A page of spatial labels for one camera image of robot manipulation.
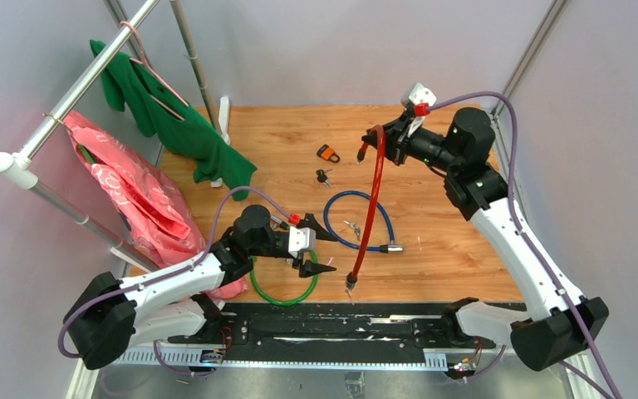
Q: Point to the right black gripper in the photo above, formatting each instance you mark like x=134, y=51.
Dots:
x=398, y=140

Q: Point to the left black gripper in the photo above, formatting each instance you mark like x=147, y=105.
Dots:
x=310, y=268

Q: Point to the blue lock silver keys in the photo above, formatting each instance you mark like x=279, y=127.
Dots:
x=355, y=228

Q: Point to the red cable lock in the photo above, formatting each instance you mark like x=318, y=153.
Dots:
x=352, y=276

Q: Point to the orange black padlock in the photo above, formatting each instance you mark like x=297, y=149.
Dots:
x=327, y=153

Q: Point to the black padlock keys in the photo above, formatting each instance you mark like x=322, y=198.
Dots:
x=323, y=178

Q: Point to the blue cable lock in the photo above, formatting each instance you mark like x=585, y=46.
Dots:
x=392, y=247

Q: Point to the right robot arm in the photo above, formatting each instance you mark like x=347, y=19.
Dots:
x=558, y=318

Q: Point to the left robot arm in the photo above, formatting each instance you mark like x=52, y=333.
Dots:
x=114, y=314

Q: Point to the pink patterned garment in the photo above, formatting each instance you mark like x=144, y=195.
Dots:
x=161, y=224

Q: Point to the green cloth garment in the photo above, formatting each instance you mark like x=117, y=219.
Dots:
x=157, y=111

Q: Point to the white metal clothes rack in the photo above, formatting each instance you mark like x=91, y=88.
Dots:
x=16, y=166

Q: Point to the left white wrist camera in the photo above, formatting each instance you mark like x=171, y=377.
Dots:
x=300, y=240

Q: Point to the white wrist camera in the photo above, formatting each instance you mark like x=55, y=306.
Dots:
x=419, y=99
x=300, y=240

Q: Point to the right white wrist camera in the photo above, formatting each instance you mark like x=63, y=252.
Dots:
x=419, y=99

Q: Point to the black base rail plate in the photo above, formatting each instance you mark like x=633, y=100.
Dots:
x=400, y=336

